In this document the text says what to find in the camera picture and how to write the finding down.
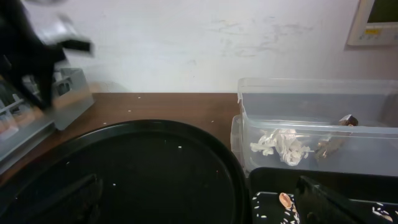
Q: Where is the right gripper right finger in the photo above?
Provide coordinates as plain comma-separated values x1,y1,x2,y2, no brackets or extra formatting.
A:
294,175,394,224

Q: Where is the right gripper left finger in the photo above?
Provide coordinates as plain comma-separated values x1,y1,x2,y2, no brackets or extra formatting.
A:
9,174,103,223

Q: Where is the white tissue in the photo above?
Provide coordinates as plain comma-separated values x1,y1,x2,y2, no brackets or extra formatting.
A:
250,129,314,166

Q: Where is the brown gold snack wrapper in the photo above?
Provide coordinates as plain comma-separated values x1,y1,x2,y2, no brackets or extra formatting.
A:
314,114,359,162

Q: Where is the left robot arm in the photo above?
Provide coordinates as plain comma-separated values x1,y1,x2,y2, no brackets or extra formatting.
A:
1,0,93,110

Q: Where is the clear plastic waste bin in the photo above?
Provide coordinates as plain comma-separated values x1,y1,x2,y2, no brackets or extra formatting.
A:
231,78,397,173

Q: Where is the grey plastic dishwasher rack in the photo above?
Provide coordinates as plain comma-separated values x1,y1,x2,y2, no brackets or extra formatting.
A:
1,68,94,173

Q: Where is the black rectangular tray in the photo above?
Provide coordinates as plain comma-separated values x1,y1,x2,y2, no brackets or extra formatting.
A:
249,167,397,223

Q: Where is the round black serving tray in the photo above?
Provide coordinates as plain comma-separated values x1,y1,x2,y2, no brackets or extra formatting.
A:
1,120,249,223

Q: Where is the wall mounted white panel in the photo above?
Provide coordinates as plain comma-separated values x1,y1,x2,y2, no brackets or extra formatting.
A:
347,0,397,46

